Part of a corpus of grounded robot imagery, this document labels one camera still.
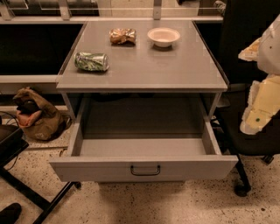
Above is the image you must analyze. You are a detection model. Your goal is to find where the white paper bowl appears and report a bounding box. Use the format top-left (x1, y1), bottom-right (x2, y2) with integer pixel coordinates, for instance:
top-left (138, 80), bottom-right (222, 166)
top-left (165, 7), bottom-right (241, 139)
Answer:
top-left (147, 27), bottom-right (180, 47)

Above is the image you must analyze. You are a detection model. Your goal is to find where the crumpled gold chip bag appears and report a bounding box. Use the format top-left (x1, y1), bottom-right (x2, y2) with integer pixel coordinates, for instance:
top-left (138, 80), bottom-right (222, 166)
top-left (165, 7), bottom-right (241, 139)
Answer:
top-left (109, 28), bottom-right (137, 45)

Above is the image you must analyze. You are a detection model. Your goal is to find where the grey top drawer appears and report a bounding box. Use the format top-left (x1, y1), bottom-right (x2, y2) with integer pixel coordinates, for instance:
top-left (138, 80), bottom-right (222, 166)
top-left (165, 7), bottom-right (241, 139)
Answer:
top-left (50, 96), bottom-right (238, 182)

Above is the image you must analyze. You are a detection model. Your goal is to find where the black chair base left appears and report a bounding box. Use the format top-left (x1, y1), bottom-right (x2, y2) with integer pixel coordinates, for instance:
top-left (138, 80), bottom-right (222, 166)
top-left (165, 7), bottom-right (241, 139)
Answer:
top-left (0, 125), bottom-right (81, 224)

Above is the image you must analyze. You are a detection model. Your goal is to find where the grey cabinet with top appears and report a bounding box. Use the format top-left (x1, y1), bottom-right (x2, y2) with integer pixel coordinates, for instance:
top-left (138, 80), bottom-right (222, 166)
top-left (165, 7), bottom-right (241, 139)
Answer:
top-left (57, 20), bottom-right (227, 120)

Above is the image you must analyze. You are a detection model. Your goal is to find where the crushed green soda can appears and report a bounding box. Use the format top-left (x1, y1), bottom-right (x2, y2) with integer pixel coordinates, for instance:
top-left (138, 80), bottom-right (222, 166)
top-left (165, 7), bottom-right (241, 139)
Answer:
top-left (73, 52), bottom-right (109, 72)

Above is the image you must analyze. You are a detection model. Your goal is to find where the black drawer handle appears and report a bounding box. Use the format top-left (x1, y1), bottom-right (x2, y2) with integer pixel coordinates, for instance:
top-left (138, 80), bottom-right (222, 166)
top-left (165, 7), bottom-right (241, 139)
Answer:
top-left (130, 165), bottom-right (161, 177)

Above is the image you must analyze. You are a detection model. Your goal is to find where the black shoe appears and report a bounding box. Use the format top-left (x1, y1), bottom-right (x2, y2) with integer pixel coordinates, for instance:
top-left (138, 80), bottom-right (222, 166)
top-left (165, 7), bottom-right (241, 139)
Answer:
top-left (0, 203), bottom-right (22, 224)

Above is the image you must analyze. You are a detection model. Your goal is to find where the brown canvas bag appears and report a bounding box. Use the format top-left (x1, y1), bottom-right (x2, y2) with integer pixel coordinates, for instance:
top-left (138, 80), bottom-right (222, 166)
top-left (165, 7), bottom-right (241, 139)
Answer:
top-left (13, 87), bottom-right (67, 141)

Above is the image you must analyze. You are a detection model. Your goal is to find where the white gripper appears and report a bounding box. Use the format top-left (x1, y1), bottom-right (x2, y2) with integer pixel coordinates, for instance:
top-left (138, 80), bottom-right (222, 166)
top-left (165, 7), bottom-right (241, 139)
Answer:
top-left (238, 15), bottom-right (280, 135)

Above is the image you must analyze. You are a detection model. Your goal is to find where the black office chair right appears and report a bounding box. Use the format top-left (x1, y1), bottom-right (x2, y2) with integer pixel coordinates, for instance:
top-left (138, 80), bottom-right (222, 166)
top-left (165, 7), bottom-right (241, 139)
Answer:
top-left (209, 0), bottom-right (280, 198)

